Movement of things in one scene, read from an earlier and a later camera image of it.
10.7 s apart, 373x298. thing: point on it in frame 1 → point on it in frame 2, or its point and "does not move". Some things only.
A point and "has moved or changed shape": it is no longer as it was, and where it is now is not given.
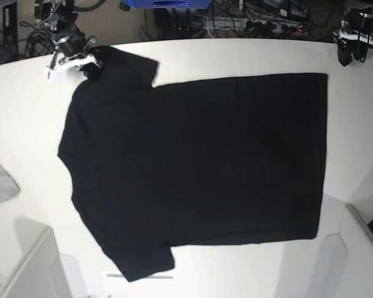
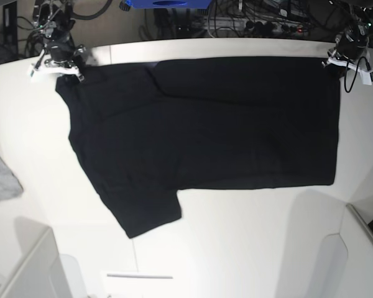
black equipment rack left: x=10 y=25 does not move
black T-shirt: x=212 y=162 has moved or changed shape
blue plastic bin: x=155 y=4 does not move
